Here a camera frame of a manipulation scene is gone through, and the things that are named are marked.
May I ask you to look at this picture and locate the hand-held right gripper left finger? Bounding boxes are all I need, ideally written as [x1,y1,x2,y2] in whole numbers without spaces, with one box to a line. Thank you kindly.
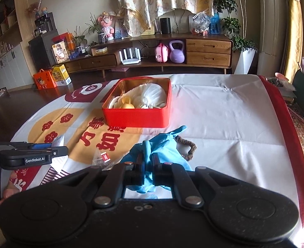
[47,154,145,209]

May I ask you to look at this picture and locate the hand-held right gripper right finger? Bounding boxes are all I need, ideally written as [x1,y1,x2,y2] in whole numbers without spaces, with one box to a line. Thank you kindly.
[152,154,248,208]

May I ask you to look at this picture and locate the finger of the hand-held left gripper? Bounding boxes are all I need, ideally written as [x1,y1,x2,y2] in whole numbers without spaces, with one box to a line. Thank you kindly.
[0,142,54,151]
[48,146,69,167]

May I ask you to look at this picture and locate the blue glove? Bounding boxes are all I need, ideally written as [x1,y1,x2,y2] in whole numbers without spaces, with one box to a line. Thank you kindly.
[119,125,194,194]

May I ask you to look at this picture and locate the clear packet red label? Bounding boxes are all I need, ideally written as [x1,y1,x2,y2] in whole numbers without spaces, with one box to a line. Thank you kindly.
[91,147,116,171]

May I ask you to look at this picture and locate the brown scrunchie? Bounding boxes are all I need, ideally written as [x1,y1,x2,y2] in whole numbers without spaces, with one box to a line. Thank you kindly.
[174,136,197,162]

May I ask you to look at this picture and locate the red tin box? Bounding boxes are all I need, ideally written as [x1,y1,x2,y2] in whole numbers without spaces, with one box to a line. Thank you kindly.
[102,77,172,129]

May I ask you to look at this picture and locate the white lace cloth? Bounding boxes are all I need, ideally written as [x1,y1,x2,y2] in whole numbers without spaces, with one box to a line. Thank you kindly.
[108,86,142,109]

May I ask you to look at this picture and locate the white plastic bag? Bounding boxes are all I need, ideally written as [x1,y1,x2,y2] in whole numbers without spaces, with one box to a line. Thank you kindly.
[130,83,167,109]

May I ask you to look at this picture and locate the red gift bag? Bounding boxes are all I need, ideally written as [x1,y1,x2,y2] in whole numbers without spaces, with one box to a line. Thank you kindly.
[33,69,57,90]

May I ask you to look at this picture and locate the yellow milk carton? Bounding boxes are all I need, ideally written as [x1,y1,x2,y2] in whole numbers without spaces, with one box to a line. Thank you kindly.
[51,64,72,86]

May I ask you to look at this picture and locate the black small fridge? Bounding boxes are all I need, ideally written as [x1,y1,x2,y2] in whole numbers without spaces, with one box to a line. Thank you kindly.
[28,28,62,70]

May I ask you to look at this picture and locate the yellow printed carton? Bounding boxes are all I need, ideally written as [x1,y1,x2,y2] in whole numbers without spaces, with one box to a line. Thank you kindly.
[52,41,69,64]

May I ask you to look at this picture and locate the orange gift box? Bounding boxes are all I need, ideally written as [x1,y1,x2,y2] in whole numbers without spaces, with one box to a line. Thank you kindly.
[52,32,75,55]

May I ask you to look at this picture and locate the beige flat box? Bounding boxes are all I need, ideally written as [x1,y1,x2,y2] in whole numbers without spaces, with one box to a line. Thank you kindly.
[91,46,108,56]

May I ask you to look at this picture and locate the thin leafy potted plant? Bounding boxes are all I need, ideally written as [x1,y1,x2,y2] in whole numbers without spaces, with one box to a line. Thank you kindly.
[68,26,89,52]

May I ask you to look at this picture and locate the white router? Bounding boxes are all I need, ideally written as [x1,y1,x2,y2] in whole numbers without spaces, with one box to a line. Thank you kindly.
[119,48,141,65]

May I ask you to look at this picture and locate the pink toy case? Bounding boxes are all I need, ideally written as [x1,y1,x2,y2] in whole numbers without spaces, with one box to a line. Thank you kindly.
[155,43,170,63]

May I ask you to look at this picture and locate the purple kettlebell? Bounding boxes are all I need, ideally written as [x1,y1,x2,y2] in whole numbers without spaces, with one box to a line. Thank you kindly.
[169,40,186,64]

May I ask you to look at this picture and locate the black coffee machine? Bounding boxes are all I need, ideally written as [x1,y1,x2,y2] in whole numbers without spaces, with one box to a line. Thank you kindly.
[34,12,56,35]

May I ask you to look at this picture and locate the plant in patterned pot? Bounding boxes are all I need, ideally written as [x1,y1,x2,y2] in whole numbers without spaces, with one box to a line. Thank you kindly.
[86,13,107,44]

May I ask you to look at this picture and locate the wooden television cabinet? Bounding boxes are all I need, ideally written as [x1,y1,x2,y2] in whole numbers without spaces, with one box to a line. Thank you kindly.
[61,33,234,78]

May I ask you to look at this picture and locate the pink plush doll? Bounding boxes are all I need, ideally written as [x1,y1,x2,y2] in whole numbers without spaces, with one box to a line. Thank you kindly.
[98,12,115,41]

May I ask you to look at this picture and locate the pink dried flowers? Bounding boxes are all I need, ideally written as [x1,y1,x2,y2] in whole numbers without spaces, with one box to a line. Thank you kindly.
[26,0,42,18]

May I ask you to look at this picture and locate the blue picture card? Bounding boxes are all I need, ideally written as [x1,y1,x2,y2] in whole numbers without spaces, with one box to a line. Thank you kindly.
[114,15,128,40]

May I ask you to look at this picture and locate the potted tree white planter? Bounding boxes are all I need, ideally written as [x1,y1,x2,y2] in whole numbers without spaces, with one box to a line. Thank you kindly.
[214,0,258,75]

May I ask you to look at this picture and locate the black speaker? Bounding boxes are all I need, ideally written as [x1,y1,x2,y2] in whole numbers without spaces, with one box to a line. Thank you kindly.
[160,17,172,35]

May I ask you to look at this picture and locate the clear bag of small things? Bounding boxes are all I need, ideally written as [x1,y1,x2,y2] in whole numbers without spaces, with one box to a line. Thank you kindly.
[191,12,210,35]

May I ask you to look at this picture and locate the blue toy stool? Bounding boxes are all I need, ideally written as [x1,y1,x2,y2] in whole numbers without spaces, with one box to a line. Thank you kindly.
[209,14,222,35]

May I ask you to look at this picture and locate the floral cloth cover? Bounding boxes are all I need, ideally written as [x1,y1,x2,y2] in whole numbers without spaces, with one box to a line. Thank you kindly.
[118,0,221,37]

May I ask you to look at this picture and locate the covered standing air conditioner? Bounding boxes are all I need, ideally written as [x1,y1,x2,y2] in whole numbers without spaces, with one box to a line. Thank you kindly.
[257,0,288,76]

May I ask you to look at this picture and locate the yellow curtain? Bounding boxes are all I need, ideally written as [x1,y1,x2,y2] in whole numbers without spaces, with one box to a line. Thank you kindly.
[282,0,304,83]

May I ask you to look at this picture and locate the wooden wall shelf cabinet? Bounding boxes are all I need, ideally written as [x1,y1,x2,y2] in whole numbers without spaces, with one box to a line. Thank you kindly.
[0,0,33,93]

